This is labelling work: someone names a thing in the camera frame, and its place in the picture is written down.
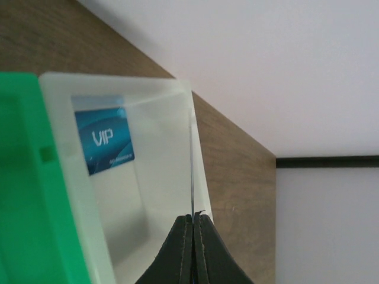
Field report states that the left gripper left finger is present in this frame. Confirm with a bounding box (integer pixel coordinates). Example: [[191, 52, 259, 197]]
[[137, 215, 192, 284]]

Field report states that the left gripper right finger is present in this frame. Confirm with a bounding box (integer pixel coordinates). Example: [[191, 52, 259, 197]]
[[194, 211, 253, 284]]

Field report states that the blue VIP card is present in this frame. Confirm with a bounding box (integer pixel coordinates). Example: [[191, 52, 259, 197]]
[[188, 108, 195, 223]]

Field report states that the blue card in bin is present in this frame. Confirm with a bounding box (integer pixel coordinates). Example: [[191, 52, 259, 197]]
[[72, 95, 135, 175]]

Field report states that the white bin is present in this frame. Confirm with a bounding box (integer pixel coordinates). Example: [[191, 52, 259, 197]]
[[38, 72, 212, 283]]

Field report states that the middle green bin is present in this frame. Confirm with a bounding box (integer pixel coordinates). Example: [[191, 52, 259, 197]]
[[1, 72, 90, 283]]

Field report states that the black aluminium frame rail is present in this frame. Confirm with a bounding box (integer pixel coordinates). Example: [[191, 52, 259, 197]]
[[276, 155, 378, 169]]

